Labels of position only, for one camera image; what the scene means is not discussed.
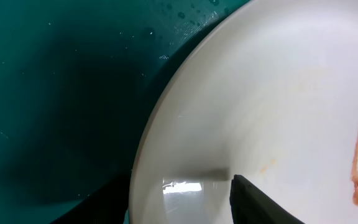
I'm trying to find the teal plastic tray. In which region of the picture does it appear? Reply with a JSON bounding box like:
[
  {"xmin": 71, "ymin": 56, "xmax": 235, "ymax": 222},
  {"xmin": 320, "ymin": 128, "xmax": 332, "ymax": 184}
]
[{"xmin": 0, "ymin": 0, "xmax": 243, "ymax": 223}]

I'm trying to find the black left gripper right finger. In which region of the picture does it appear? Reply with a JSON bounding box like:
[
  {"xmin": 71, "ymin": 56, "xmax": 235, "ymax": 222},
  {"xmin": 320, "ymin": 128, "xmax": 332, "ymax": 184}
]
[{"xmin": 229, "ymin": 174, "xmax": 304, "ymax": 224}]

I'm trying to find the white plate with ketchup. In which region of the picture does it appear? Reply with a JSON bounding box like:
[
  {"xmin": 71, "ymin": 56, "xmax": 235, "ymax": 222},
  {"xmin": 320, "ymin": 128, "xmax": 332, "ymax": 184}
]
[{"xmin": 129, "ymin": 0, "xmax": 358, "ymax": 223}]

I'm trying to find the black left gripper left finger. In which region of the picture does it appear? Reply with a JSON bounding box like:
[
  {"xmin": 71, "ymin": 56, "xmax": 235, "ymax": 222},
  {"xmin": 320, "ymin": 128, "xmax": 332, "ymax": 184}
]
[{"xmin": 51, "ymin": 172, "xmax": 131, "ymax": 224}]

